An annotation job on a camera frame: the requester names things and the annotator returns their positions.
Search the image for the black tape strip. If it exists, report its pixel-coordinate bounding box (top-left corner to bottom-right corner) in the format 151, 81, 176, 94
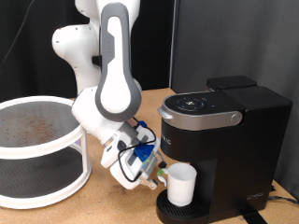
239, 206, 269, 224

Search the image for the black backdrop curtain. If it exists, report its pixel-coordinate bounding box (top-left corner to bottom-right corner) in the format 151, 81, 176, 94
0, 0, 176, 102

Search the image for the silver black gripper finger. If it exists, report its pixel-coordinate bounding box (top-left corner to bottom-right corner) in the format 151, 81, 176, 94
153, 150, 168, 170
138, 176, 159, 190

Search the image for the white mug green-taped handle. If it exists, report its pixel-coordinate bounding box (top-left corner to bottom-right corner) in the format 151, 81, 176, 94
156, 162, 198, 207

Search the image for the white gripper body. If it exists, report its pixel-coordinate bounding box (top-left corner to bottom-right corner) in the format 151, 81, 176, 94
100, 122, 163, 190

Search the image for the grey backdrop curtain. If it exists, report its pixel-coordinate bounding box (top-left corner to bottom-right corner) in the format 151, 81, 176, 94
169, 0, 299, 200

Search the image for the black Keurig coffee machine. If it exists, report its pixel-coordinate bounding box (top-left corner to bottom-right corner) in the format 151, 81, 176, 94
155, 75, 293, 224

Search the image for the white two-tier turntable shelf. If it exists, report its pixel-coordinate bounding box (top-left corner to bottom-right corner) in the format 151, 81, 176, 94
0, 95, 93, 210

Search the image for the braided grey power cord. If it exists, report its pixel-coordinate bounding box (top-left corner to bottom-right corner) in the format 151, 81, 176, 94
267, 195, 299, 206

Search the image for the black robot camera cable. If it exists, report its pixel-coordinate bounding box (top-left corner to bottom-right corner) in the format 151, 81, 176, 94
117, 116, 157, 183

